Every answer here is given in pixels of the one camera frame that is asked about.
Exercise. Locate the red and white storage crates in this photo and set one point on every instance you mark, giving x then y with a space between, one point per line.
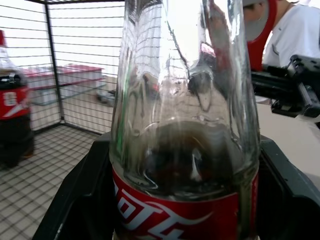
67 80

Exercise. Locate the red bottle opener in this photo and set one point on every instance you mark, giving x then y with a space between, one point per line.
265 42

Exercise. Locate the glass cola bottle red label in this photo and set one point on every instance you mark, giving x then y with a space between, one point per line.
185 155

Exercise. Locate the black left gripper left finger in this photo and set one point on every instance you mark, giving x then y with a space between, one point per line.
82 195

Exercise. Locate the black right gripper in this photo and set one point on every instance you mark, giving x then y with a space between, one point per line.
303 95

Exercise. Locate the person in white shirt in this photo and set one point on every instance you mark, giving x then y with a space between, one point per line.
295 32

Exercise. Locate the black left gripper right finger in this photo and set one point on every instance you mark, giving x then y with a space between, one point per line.
287 200

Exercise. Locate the plastic cola bottle red cap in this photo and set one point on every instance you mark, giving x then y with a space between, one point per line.
15 107

